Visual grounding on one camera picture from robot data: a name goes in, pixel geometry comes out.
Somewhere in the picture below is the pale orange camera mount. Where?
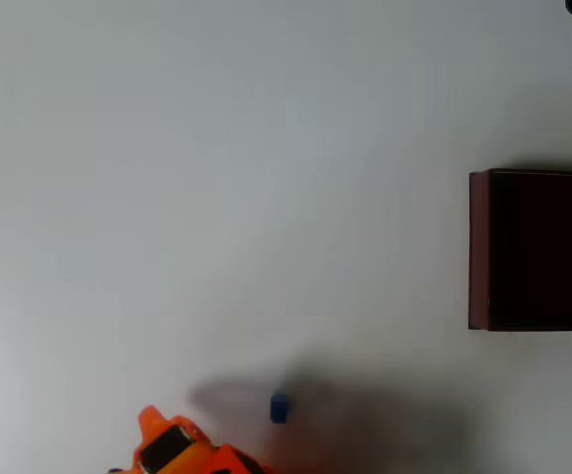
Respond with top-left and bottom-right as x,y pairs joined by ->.
133,404 -> 218,474

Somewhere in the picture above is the dark red box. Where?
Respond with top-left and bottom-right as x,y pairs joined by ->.
467,168 -> 572,333

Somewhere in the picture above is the small blue cube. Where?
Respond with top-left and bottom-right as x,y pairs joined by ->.
270,394 -> 289,425

